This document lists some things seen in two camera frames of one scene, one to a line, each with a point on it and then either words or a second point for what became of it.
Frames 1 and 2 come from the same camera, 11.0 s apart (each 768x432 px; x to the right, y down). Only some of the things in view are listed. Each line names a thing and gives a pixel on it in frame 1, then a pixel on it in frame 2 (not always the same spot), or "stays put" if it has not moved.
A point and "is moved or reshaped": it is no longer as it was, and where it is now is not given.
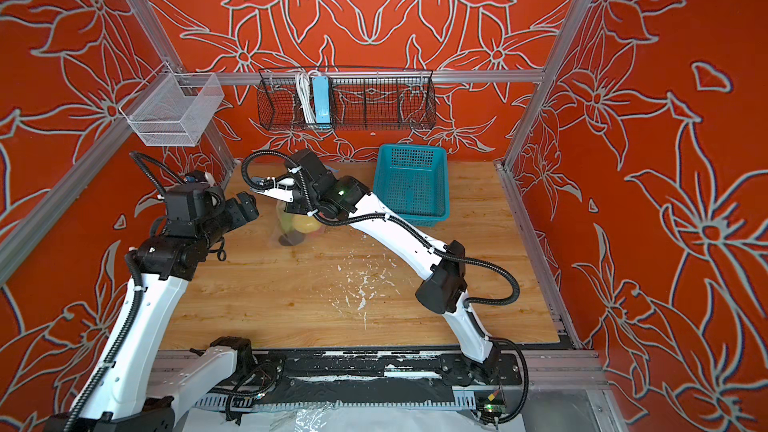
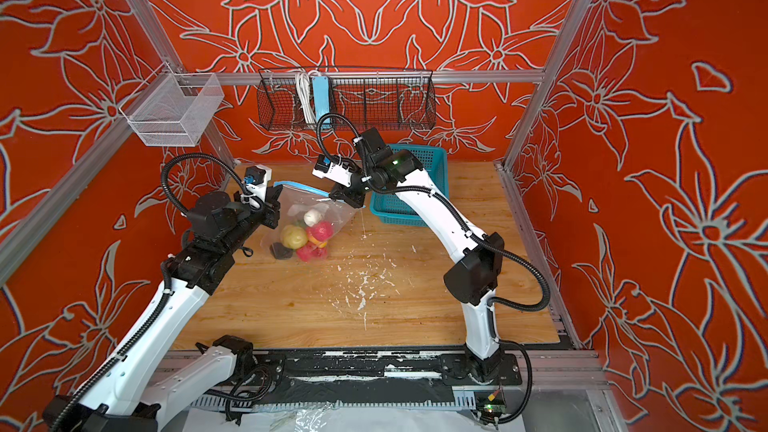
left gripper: x=234 y=205 -> x=271 y=209
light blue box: x=321 y=97 stays put
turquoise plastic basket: x=412 y=182 stays put
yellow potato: x=305 y=224 -> x=294 y=237
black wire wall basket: x=361 y=99 stays put
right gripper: x=303 y=211 -> x=355 y=197
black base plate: x=386 y=367 stays put
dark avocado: x=292 y=238 -> x=280 y=251
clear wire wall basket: x=173 y=109 stays put
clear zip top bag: x=294 y=229 is moved or reshaped
